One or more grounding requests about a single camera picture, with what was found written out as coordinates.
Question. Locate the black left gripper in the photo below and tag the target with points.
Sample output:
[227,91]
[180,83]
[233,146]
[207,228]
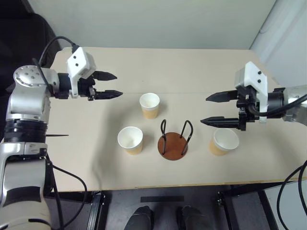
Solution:
[84,88]

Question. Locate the white floor panel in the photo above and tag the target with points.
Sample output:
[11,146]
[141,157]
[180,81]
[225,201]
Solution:
[290,208]

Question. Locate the black zip tie tail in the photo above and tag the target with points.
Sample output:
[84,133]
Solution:
[57,135]

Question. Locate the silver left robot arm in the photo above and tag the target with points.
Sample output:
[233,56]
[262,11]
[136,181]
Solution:
[26,103]

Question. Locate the black tape strip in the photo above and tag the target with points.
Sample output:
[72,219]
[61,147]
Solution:
[163,199]

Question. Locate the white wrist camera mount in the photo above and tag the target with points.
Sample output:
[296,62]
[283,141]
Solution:
[254,74]
[76,61]

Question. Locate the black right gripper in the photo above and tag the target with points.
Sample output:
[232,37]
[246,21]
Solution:
[243,99]

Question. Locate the dark rounded foot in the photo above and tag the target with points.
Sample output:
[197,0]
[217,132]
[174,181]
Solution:
[193,218]
[140,218]

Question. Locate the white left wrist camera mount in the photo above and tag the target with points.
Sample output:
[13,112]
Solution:
[76,61]

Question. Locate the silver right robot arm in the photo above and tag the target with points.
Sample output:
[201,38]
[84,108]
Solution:
[293,92]

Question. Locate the white tan ribbed paper cup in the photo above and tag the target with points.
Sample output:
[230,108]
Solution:
[226,141]
[129,139]
[149,112]

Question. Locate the black table frame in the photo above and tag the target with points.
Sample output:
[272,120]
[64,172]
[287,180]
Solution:
[98,208]

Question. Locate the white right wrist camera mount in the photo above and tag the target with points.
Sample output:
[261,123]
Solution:
[254,74]

